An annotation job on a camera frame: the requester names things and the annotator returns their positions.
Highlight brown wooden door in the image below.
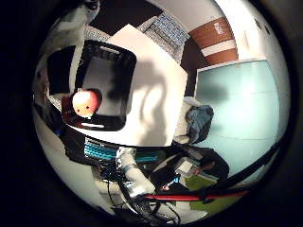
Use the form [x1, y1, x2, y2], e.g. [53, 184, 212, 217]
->
[187, 16, 240, 66]

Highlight black tripod pole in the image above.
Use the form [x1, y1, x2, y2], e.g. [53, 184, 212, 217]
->
[202, 138, 283, 201]

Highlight red cable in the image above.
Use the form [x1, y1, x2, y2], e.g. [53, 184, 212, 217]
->
[143, 189, 251, 202]

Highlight black cable bundle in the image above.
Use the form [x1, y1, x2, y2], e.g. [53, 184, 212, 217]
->
[105, 176, 183, 225]

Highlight black plastic container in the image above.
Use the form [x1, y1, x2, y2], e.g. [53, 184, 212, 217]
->
[62, 40, 137, 132]

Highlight red round plush toy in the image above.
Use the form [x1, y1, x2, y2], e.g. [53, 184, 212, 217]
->
[71, 89, 102, 119]

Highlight teal ribbed rack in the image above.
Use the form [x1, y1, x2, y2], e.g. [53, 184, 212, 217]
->
[82, 140, 159, 164]

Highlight blue grey jacket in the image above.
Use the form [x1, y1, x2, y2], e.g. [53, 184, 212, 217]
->
[185, 104, 215, 145]

